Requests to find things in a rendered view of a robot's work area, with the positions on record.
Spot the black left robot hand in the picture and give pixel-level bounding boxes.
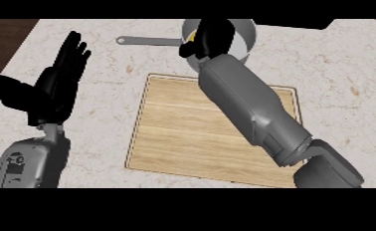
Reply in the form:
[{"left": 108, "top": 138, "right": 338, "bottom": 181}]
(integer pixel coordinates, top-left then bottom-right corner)
[{"left": 0, "top": 30, "right": 94, "bottom": 127}]

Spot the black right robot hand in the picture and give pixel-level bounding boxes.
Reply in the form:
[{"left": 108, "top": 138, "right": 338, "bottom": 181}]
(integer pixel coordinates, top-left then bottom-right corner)
[{"left": 179, "top": 18, "right": 237, "bottom": 61}]

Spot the pale wooden tray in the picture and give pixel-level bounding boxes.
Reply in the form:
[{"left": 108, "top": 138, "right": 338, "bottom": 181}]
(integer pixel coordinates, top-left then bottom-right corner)
[{"left": 124, "top": 73, "right": 304, "bottom": 189}]

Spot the black appliance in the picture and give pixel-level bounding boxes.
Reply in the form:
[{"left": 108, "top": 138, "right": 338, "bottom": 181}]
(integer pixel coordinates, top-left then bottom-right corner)
[{"left": 251, "top": 18, "right": 337, "bottom": 31}]

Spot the grey metal pot with handle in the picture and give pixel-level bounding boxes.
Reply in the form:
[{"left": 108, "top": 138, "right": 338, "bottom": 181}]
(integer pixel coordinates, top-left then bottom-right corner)
[{"left": 116, "top": 18, "right": 257, "bottom": 74}]

